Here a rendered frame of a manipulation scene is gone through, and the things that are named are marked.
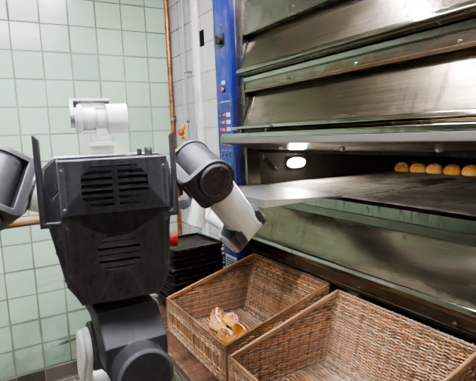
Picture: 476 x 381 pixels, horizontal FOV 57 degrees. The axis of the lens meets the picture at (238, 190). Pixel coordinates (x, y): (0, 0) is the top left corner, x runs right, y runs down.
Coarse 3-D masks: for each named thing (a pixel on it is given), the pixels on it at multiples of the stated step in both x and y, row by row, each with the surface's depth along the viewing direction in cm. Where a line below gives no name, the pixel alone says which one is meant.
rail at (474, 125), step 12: (252, 132) 179; (264, 132) 171; (276, 132) 165; (288, 132) 158; (300, 132) 152; (312, 132) 146; (324, 132) 141; (336, 132) 136; (348, 132) 132; (360, 132) 128; (372, 132) 124; (384, 132) 120; (396, 132) 117
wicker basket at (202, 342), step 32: (256, 256) 211; (192, 288) 198; (224, 288) 206; (256, 288) 207; (288, 288) 187; (320, 288) 165; (192, 320) 168; (256, 320) 199; (192, 352) 172; (224, 352) 146
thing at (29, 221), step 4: (28, 216) 138; (32, 216) 138; (36, 216) 138; (16, 220) 135; (20, 220) 135; (24, 220) 136; (28, 220) 136; (32, 220) 137; (36, 220) 138; (12, 224) 134; (16, 224) 135; (20, 224) 135; (24, 224) 136; (28, 224) 137; (32, 224) 137; (36, 224) 138; (8, 228) 135
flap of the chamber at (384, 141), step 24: (240, 144) 195; (264, 144) 179; (288, 144) 165; (312, 144) 153; (336, 144) 143; (360, 144) 134; (384, 144) 126; (408, 144) 119; (432, 144) 113; (456, 144) 107
